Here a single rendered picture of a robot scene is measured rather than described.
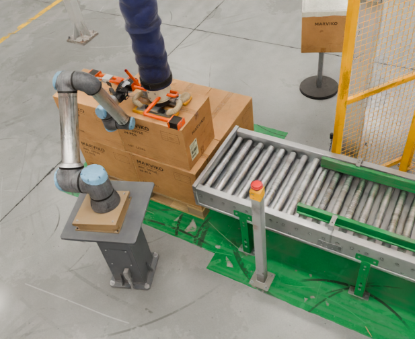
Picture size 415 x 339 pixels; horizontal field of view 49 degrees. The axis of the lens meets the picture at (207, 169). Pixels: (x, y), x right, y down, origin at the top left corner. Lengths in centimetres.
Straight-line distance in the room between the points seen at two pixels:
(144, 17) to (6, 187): 244
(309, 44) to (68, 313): 301
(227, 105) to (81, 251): 171
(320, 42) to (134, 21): 199
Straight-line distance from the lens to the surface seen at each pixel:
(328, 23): 428
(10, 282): 399
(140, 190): 310
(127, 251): 321
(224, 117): 384
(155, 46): 303
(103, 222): 289
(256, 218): 281
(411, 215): 321
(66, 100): 288
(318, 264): 354
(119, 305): 353
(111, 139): 372
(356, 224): 298
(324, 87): 499
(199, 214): 378
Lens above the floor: 299
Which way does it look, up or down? 46 degrees down
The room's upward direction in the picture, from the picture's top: 10 degrees counter-clockwise
